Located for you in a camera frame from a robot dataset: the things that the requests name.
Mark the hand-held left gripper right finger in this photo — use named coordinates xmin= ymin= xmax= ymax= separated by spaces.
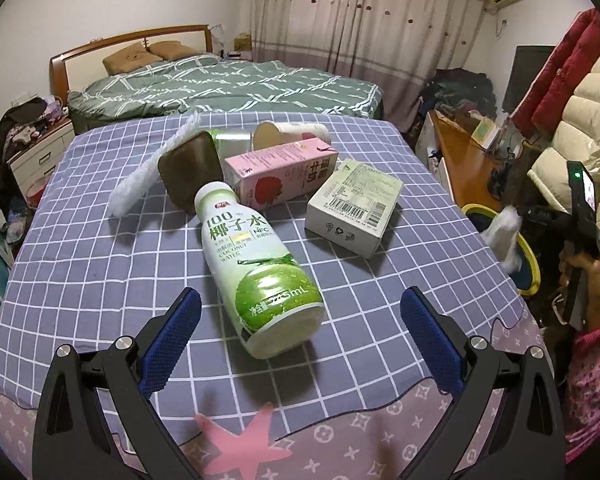
xmin=400 ymin=287 xmax=566 ymax=480

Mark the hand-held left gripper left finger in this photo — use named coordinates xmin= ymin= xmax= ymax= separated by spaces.
xmin=31 ymin=287 xmax=206 ymax=480

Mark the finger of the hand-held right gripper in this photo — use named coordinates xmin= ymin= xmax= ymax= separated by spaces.
xmin=517 ymin=204 xmax=574 ymax=242

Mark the white tissue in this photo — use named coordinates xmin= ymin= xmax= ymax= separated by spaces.
xmin=481 ymin=206 xmax=524 ymax=275

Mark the yellow-rimmed dark waste bin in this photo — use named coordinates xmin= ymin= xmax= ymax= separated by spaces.
xmin=462 ymin=203 xmax=542 ymax=299

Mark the green coconut water bottle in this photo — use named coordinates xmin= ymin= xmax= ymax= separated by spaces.
xmin=195 ymin=182 xmax=326 ymax=359

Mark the pink milk carton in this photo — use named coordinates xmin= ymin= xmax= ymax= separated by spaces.
xmin=224 ymin=139 xmax=339 ymax=210

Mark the cream down jacket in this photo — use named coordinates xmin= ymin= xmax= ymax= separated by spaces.
xmin=527 ymin=35 xmax=600 ymax=261

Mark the checked purple tablecloth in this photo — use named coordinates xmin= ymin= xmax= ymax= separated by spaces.
xmin=0 ymin=112 xmax=551 ymax=480

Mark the wooden desk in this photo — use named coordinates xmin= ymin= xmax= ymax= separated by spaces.
xmin=415 ymin=110 xmax=511 ymax=221

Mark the green and white book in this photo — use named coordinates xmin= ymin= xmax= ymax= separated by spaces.
xmin=472 ymin=120 xmax=499 ymax=149

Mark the red hanging coat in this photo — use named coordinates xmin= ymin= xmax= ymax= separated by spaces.
xmin=510 ymin=7 xmax=600 ymax=126

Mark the black television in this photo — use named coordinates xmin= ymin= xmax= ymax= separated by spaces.
xmin=502 ymin=45 xmax=557 ymax=116

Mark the white cardboard box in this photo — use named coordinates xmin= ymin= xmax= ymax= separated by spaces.
xmin=305 ymin=158 xmax=403 ymax=259

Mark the pile of dark clothes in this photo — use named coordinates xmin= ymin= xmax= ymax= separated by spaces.
xmin=420 ymin=67 xmax=496 ymax=126

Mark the white fluffy brush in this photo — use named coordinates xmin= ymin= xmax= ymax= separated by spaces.
xmin=109 ymin=112 xmax=202 ymax=218

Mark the brown square pad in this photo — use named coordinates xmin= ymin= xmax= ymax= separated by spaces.
xmin=157 ymin=130 xmax=226 ymax=213

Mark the white wooden nightstand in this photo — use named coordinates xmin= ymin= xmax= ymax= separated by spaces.
xmin=7 ymin=120 xmax=76 ymax=196

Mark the beige paper cup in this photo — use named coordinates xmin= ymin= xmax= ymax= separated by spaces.
xmin=252 ymin=121 xmax=332 ymax=152

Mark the pink and white curtain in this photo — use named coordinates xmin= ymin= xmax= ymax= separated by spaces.
xmin=247 ymin=0 xmax=491 ymax=96

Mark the dark clothes heap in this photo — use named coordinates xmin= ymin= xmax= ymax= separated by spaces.
xmin=0 ymin=97 xmax=63 ymax=211

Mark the green checked quilt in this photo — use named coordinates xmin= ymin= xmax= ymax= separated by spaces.
xmin=67 ymin=55 xmax=385 ymax=123

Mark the large brown pillow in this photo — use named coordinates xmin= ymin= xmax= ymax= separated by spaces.
xmin=102 ymin=42 xmax=162 ymax=75

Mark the small brown pillow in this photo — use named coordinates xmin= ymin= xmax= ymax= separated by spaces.
xmin=147 ymin=40 xmax=201 ymax=61

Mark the wooden bed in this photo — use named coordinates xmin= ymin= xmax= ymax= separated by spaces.
xmin=49 ymin=24 xmax=386 ymax=136

